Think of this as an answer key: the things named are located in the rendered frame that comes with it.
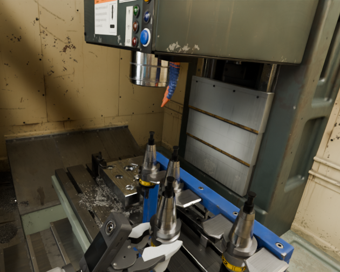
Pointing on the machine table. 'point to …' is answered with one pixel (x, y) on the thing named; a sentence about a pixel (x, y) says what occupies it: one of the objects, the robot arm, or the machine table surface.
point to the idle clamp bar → (187, 215)
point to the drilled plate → (118, 186)
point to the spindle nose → (148, 70)
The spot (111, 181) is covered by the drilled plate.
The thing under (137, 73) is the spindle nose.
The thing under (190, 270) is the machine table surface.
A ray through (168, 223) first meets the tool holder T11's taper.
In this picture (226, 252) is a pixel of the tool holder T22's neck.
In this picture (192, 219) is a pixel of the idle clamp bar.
